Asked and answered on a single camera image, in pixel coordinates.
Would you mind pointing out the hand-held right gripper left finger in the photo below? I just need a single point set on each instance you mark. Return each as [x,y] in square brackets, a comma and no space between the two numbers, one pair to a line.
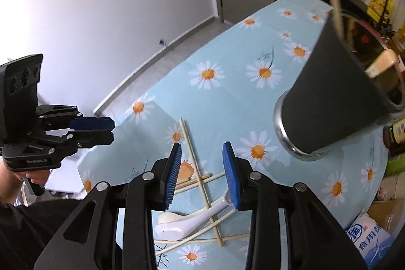
[174,175]

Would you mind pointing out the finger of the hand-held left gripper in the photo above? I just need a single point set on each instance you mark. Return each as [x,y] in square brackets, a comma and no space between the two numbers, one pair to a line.
[95,138]
[91,124]

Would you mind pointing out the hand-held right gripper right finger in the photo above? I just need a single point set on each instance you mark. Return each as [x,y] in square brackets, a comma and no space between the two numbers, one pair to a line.
[230,175]

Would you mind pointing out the wooden chopstick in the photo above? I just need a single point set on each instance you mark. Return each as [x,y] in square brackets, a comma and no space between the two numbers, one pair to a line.
[234,235]
[218,235]
[196,180]
[216,177]
[223,217]
[336,7]
[204,191]

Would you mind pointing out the dark utensil holder cup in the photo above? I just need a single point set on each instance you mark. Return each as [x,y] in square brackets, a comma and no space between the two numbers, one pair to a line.
[335,93]

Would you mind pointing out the person's left forearm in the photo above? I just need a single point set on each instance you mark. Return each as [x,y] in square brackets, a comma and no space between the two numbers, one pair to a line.
[8,183]

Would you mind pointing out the person's left hand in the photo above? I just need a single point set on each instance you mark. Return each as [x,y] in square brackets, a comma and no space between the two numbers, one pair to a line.
[36,177]

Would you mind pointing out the blue daisy tablecloth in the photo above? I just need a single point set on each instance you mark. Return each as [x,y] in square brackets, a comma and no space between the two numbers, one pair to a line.
[221,99]

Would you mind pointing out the small black door stopper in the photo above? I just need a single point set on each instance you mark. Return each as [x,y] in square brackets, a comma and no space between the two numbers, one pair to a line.
[162,42]

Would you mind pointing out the person's black clothing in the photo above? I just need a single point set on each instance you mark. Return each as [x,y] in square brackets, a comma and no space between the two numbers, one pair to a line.
[22,232]

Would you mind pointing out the white blue salt bag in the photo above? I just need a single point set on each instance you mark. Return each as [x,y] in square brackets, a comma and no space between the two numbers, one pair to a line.
[370,243]

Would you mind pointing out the green packet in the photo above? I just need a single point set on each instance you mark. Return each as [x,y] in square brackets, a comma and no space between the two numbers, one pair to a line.
[395,166]

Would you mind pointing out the row of condiment bottles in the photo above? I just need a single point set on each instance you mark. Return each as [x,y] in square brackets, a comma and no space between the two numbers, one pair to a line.
[394,135]

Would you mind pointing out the yellow bottle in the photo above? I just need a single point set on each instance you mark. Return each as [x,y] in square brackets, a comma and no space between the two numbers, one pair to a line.
[378,2]

